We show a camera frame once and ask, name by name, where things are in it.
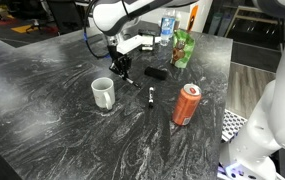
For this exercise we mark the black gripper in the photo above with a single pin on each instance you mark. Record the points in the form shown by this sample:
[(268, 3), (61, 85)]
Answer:
[(119, 56)]

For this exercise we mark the thin black pen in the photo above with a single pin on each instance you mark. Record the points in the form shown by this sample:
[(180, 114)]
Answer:
[(133, 82)]

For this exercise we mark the white ceramic mug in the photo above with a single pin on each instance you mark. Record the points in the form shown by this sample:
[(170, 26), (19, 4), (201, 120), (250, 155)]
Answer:
[(102, 91)]

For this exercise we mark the black eraser block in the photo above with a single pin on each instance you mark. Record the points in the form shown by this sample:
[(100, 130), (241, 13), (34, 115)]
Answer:
[(156, 73)]

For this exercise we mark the black and white marker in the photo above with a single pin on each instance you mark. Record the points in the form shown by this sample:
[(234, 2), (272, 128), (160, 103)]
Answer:
[(151, 97)]

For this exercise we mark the clear water bottle blue label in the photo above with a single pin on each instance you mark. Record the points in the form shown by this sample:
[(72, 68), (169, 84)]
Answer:
[(167, 28)]

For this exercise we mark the green snack bag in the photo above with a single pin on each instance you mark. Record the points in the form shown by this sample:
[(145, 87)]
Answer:
[(183, 50)]

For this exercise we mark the orange soda can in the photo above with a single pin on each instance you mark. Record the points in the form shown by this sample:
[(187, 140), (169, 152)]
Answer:
[(185, 106)]

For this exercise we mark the orange and white sign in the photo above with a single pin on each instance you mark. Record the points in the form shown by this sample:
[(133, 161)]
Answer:
[(192, 16)]

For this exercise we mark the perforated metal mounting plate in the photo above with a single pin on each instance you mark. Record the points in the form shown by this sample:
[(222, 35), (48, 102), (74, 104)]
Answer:
[(232, 125)]

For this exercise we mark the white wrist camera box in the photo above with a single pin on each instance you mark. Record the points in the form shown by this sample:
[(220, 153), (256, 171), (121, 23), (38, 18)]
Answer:
[(133, 43)]

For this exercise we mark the wooden frame rack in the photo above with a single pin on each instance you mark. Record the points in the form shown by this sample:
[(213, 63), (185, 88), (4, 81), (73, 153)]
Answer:
[(248, 18)]

